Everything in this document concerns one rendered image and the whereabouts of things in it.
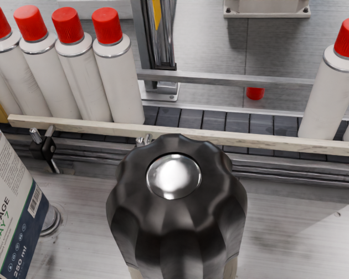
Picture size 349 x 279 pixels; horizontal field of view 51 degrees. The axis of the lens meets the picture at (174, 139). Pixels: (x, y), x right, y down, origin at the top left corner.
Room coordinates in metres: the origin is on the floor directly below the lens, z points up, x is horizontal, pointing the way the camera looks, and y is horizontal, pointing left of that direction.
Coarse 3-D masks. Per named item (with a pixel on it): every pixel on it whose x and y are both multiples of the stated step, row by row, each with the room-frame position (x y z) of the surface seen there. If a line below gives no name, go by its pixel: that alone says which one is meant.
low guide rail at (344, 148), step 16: (64, 128) 0.39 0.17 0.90; (80, 128) 0.38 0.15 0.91; (96, 128) 0.38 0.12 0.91; (112, 128) 0.37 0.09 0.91; (128, 128) 0.37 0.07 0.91; (144, 128) 0.36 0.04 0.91; (160, 128) 0.36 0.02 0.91; (176, 128) 0.36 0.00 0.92; (224, 144) 0.33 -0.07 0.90; (240, 144) 0.33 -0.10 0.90; (256, 144) 0.32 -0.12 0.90; (272, 144) 0.32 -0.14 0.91; (288, 144) 0.31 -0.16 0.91; (304, 144) 0.31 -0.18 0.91; (320, 144) 0.30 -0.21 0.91; (336, 144) 0.30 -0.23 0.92
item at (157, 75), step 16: (160, 80) 0.43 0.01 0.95; (176, 80) 0.42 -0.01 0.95; (192, 80) 0.42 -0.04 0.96; (208, 80) 0.41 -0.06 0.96; (224, 80) 0.40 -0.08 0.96; (240, 80) 0.40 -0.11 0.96; (256, 80) 0.39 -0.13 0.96; (272, 80) 0.39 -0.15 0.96; (288, 80) 0.39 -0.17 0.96; (304, 80) 0.38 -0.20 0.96
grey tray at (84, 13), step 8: (64, 0) 0.81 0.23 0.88; (72, 0) 0.81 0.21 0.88; (80, 0) 0.80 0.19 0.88; (88, 0) 0.80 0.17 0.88; (96, 0) 0.80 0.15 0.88; (104, 0) 0.79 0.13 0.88; (112, 0) 0.79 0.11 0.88; (120, 0) 0.79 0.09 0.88; (128, 0) 0.78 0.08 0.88; (80, 8) 0.80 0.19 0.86; (88, 8) 0.80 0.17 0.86; (96, 8) 0.80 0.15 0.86; (120, 8) 0.79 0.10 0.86; (128, 8) 0.78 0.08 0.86; (80, 16) 0.80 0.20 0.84; (88, 16) 0.80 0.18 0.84; (120, 16) 0.79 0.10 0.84; (128, 16) 0.78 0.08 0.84
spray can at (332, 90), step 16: (336, 48) 0.34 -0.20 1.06; (320, 64) 0.35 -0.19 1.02; (336, 64) 0.32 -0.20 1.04; (320, 80) 0.33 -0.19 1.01; (336, 80) 0.32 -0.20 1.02; (320, 96) 0.33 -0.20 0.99; (336, 96) 0.32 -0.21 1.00; (304, 112) 0.35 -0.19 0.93; (320, 112) 0.32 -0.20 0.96; (336, 112) 0.31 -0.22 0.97; (304, 128) 0.33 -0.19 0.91; (320, 128) 0.32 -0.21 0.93; (336, 128) 0.32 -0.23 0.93
